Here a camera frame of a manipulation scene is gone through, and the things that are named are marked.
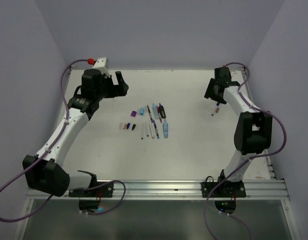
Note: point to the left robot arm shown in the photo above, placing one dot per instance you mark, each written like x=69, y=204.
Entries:
x=44, y=170

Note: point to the white slim pen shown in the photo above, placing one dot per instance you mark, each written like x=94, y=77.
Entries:
x=214, y=110

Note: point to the purple ink gel pen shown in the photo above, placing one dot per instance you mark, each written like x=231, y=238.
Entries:
x=150, y=114

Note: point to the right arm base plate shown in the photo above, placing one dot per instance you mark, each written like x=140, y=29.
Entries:
x=226, y=190

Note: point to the purple marker cap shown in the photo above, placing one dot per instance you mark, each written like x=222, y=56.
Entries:
x=133, y=113

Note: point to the light blue correction tape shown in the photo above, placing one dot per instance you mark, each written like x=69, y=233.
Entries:
x=165, y=128

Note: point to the pink ink gel pen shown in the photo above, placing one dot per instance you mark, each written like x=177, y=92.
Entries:
x=159, y=114

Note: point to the blue ink gel pen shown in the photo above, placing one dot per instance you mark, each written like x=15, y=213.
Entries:
x=156, y=129

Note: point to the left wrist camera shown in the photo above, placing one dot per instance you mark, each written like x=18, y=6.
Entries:
x=101, y=64

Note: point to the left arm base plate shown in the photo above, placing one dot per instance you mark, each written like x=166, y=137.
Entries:
x=98, y=189

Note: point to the light blue highlighter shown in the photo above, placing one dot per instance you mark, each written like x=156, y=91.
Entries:
x=155, y=111

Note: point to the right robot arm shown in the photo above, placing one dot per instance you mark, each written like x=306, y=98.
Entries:
x=253, y=133

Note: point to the brown capped white marker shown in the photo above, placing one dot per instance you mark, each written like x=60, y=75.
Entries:
x=218, y=108

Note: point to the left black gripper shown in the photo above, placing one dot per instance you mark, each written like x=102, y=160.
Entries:
x=116, y=90

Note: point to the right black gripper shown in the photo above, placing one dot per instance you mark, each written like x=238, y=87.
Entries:
x=209, y=92

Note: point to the aluminium front rail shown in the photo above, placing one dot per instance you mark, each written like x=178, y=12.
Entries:
x=189, y=190

